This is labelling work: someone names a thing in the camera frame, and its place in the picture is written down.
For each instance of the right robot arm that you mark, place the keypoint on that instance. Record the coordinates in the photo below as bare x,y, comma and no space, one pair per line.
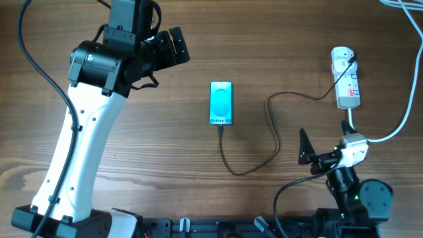
361,204

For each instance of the white charger adapter plug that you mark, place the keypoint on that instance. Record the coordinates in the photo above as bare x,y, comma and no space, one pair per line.
343,65

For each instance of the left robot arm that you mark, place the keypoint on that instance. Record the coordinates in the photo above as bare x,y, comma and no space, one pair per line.
103,71

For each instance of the turquoise screen smartphone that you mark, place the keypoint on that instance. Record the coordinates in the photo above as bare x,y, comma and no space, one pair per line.
221,103

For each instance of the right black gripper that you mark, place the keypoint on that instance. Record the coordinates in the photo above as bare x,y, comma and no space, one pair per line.
307,155

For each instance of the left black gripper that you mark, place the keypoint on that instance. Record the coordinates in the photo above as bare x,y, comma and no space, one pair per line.
167,57

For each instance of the white power strip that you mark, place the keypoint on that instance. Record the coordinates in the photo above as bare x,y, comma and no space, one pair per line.
347,86

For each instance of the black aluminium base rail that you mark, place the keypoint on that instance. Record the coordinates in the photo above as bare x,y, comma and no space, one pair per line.
243,228

